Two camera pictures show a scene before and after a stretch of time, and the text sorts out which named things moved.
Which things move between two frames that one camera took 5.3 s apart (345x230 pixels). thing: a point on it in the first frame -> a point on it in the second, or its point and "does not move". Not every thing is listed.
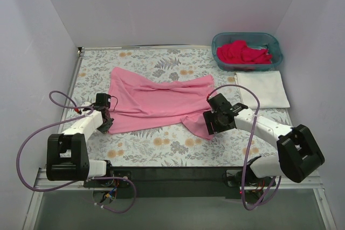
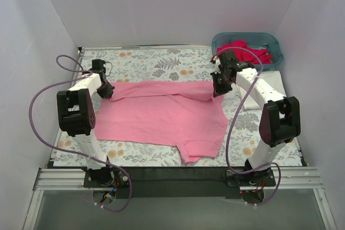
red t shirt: x=238 y=51 does not move
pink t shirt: x=136 y=102 does not move
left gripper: x=108 y=123 -> x=106 y=90
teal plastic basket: x=266 y=40 does not move
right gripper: x=208 y=123 -> x=221 y=87
